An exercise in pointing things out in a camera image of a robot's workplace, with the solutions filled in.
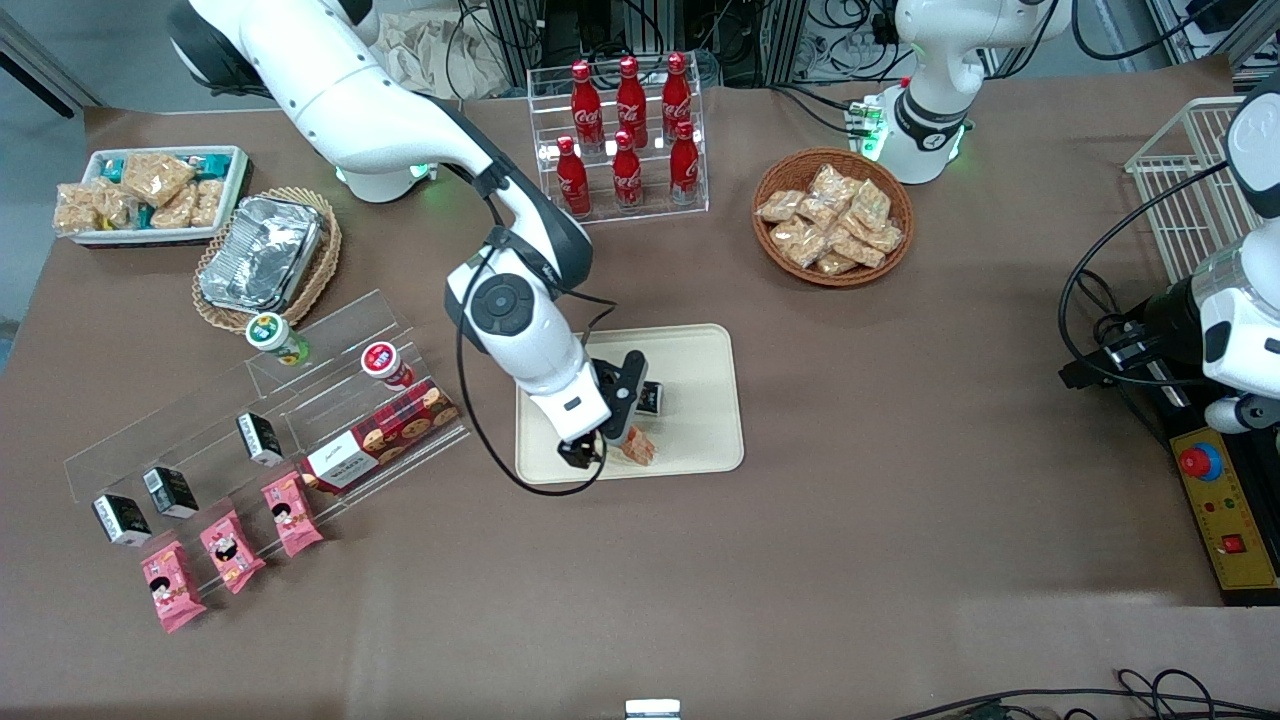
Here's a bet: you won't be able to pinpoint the red lid cup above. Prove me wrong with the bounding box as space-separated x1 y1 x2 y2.
361 341 415 391

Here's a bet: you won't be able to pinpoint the aluminium equipment frame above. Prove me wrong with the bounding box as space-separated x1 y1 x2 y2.
488 0 806 89

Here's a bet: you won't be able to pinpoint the white rectangular snack tray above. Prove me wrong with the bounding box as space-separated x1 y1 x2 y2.
68 146 251 247

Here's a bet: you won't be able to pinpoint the oval wicker basket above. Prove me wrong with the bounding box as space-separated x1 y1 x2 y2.
192 187 343 334

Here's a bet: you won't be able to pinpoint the yellow emergency stop box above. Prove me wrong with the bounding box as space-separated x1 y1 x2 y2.
1168 425 1280 607

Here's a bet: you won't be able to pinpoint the beige plastic tray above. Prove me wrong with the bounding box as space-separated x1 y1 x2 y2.
514 323 746 486

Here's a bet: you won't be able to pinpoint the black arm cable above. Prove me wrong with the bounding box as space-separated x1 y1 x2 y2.
455 160 621 498
1058 160 1233 393

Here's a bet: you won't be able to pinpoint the white wire basket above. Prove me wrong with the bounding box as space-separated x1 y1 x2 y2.
1125 96 1266 286

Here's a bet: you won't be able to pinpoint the clear acrylic bottle rack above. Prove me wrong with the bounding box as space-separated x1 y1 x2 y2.
527 62 711 231

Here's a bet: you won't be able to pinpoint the white crumpled cloth bag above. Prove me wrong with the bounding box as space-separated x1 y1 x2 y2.
375 10 523 101

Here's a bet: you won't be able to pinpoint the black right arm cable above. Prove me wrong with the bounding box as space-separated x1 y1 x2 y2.
455 160 621 498

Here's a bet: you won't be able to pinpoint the green lid cup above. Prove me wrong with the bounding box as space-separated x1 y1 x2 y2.
246 312 311 367

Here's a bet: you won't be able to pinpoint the red cola bottle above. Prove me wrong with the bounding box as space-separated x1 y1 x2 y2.
615 55 649 143
570 60 605 151
612 130 644 211
669 120 701 206
556 135 591 219
661 52 693 136

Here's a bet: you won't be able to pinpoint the brown table cover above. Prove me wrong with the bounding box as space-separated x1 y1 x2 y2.
0 55 1280 720

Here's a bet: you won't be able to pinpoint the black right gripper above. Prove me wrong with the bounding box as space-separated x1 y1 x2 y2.
585 350 649 449

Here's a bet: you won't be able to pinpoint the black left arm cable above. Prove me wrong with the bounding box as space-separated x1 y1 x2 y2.
1058 160 1233 393

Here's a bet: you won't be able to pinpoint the pink snack pack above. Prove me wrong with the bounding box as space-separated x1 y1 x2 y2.
140 540 208 635
260 471 325 558
199 509 267 595

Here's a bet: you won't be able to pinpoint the round brown wicker basket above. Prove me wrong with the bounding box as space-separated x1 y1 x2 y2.
752 148 916 288

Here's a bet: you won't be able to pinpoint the aluminium foil container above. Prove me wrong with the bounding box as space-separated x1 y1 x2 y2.
198 196 326 313

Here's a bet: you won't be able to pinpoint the black floor cables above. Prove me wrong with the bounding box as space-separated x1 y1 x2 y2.
890 668 1280 720

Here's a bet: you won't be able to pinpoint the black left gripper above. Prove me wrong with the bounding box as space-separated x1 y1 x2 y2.
1059 278 1211 391

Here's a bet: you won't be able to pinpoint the red plaid cookie box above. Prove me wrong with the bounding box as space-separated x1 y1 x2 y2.
300 378 461 495

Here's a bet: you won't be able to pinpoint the dark metal bar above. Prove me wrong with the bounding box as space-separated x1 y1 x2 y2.
0 10 79 119

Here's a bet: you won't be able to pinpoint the clear acrylic stepped stand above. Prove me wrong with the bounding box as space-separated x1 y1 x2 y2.
63 290 471 593

